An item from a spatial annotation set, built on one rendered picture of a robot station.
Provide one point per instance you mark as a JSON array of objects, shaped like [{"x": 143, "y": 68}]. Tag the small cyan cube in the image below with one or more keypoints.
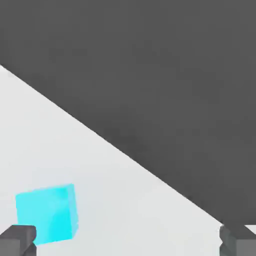
[{"x": 48, "y": 214}]

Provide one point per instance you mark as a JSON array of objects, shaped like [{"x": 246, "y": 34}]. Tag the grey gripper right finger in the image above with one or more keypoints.
[{"x": 238, "y": 243}]

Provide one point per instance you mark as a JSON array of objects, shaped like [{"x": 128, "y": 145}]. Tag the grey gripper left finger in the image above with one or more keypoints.
[{"x": 18, "y": 239}]

